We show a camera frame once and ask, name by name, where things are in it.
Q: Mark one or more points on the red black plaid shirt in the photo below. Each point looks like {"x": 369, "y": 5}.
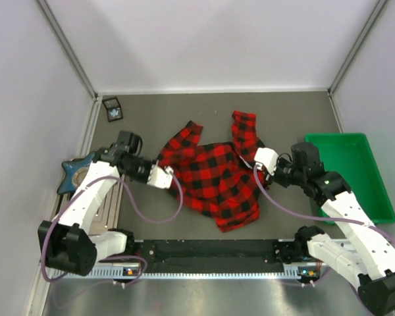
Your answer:
{"x": 217, "y": 179}

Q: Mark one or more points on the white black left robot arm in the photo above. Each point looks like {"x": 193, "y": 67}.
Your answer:
{"x": 65, "y": 242}

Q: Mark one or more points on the small black brooch box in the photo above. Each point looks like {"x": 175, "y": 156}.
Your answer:
{"x": 113, "y": 109}

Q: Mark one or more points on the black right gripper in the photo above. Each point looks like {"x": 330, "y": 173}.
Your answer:
{"x": 274, "y": 176}

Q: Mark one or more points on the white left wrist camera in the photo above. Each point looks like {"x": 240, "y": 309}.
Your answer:
{"x": 160, "y": 177}

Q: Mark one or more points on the green plastic bin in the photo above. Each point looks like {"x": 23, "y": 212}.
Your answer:
{"x": 350, "y": 155}

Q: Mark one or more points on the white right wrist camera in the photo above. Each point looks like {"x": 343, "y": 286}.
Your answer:
{"x": 266, "y": 158}

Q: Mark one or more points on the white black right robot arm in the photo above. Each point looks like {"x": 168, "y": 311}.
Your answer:
{"x": 370, "y": 266}

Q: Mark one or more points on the slotted grey cable duct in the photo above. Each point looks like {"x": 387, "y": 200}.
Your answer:
{"x": 129, "y": 271}

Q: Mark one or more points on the blue star-shaped dish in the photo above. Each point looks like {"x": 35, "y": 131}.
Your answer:
{"x": 75, "y": 171}

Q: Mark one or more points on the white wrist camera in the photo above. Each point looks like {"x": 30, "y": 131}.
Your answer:
{"x": 160, "y": 177}
{"x": 266, "y": 158}

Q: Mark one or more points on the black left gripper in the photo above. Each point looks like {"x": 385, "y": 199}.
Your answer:
{"x": 145, "y": 168}

